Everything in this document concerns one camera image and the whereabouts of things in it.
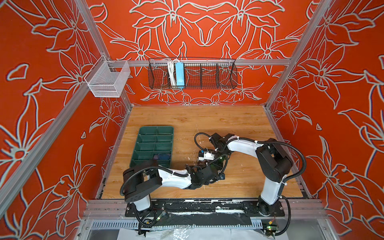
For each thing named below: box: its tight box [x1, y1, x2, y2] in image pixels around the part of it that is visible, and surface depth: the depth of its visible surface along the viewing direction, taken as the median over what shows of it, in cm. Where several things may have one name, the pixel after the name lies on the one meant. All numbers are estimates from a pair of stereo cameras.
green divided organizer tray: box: [130, 126, 174, 168], surface depth 94 cm
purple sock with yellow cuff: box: [153, 153, 171, 160], surface depth 87 cm
